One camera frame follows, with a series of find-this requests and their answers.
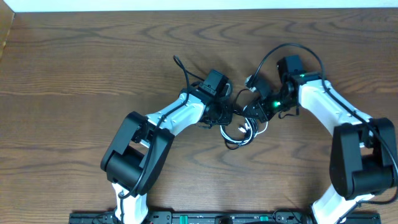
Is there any white cable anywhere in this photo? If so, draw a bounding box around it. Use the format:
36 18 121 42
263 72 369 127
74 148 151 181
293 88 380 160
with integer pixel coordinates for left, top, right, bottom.
220 118 269 146

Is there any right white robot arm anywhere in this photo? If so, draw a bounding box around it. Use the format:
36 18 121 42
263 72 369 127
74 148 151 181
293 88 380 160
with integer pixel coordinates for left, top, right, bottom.
243 55 397 223

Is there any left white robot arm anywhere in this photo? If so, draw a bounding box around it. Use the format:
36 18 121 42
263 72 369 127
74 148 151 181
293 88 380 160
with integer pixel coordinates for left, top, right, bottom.
100 70 233 223

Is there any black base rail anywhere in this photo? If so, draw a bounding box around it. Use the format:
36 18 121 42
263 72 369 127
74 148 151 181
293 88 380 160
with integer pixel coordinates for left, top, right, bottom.
68 207 382 224

